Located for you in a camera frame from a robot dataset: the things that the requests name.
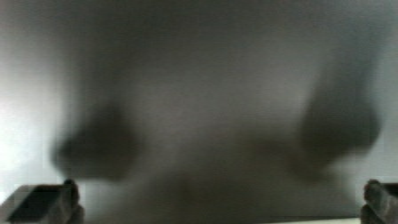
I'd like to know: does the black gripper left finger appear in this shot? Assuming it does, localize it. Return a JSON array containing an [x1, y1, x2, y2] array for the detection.
[[0, 179, 86, 224]]

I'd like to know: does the white cabinet body box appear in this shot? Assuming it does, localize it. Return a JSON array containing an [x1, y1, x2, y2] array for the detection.
[[0, 0, 398, 224]]

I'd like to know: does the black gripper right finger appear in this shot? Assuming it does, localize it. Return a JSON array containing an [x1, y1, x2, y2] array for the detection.
[[362, 180, 398, 224]]

